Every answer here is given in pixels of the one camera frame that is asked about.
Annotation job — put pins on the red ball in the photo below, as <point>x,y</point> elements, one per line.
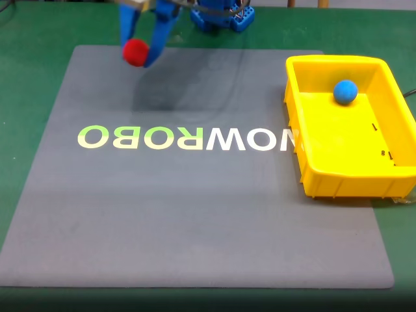
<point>135,53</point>

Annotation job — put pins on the blue ball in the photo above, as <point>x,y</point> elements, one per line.
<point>345,92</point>

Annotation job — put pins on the yellow plastic bin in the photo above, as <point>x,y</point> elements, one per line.
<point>344,136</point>

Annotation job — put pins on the wooden leg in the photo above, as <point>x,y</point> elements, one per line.
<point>291,3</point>
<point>322,3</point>

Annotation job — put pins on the grey mat with lettering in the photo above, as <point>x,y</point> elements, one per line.
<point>182,201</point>

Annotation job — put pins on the clear tape piece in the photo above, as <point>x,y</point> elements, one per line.
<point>404,200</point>

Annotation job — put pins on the silver camera box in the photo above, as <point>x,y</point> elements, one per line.
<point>138,3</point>

